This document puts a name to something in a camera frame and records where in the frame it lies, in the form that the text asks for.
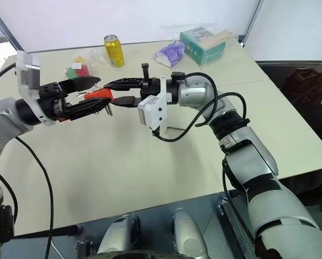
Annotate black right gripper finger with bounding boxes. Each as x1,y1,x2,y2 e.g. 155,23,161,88
112,95,143,109
103,77,145,91

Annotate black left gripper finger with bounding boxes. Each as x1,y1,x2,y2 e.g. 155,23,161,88
58,76,101,94
64,98,112,121

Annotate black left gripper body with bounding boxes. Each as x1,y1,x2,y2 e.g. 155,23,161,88
36,81,71,121

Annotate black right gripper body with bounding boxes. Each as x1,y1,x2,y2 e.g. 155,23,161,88
139,63,162,101

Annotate red hex key holder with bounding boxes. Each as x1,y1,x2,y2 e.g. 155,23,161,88
83,88,114,105

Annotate green block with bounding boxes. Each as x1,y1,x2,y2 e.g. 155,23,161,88
64,67,78,80

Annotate red block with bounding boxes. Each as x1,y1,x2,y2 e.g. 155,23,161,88
76,64,90,78

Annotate clear bag of blocks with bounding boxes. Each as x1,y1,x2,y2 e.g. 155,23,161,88
62,47,111,80

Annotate yellow drink can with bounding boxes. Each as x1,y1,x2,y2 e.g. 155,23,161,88
104,34,126,67

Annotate purple tissue pack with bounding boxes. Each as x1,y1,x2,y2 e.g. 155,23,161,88
154,39,187,68

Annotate green tissue box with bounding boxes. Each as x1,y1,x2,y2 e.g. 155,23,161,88
179,26,227,66

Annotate black rod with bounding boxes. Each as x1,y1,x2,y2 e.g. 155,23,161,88
12,224,83,240

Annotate silver left robot thigh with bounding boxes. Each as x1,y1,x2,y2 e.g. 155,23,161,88
97,213,140,256

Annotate silver robot thigh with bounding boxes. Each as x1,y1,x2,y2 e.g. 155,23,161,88
97,213,140,256
172,207,209,256

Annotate silver right robot thigh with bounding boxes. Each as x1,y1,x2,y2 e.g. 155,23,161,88
172,207,209,256

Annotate black bag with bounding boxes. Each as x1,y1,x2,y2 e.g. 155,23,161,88
280,66,322,110

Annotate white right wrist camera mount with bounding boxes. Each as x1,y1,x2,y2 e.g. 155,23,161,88
136,76,168,132

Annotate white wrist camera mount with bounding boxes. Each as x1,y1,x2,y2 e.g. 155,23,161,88
136,76,168,132
15,50,58,126

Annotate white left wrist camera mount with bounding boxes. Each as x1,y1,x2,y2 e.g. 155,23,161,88
15,50,58,126

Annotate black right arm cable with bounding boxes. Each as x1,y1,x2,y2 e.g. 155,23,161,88
151,71,251,142

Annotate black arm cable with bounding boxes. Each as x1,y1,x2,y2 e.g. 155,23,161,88
14,135,55,259
151,71,251,142

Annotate black left camera cable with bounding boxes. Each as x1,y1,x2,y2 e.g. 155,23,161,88
0,62,18,91

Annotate dark metal frame post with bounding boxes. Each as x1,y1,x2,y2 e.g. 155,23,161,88
0,0,26,53
238,0,260,48

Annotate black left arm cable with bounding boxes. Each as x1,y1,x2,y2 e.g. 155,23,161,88
14,135,55,259

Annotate grey metal bracket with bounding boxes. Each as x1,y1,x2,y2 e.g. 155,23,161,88
217,197,256,259

